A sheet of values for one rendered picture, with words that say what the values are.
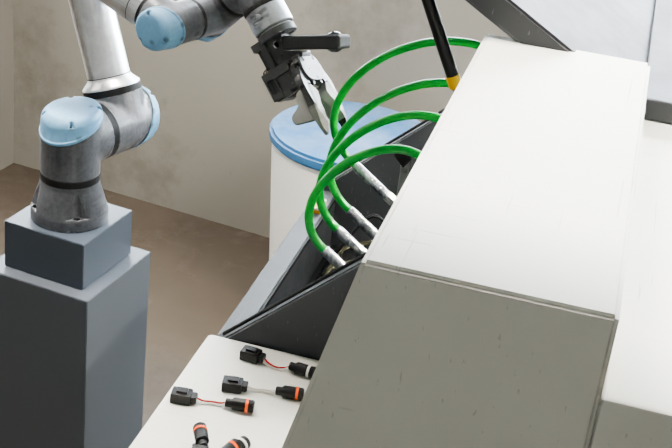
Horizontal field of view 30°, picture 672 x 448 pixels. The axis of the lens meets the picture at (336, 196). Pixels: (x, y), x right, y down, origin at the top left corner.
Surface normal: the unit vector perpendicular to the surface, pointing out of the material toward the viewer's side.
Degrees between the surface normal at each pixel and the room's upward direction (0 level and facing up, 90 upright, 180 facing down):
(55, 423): 90
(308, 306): 90
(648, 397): 0
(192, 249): 0
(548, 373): 90
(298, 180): 94
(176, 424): 0
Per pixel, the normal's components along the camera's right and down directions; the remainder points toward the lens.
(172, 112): -0.38, 0.36
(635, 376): 0.11, -0.90
